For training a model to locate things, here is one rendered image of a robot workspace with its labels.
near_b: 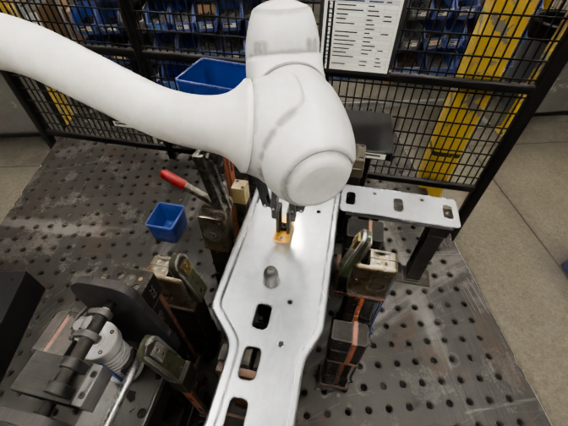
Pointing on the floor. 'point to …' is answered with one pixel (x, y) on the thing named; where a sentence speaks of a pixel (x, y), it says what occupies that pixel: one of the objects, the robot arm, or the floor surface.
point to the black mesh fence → (557, 60)
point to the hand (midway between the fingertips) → (284, 218)
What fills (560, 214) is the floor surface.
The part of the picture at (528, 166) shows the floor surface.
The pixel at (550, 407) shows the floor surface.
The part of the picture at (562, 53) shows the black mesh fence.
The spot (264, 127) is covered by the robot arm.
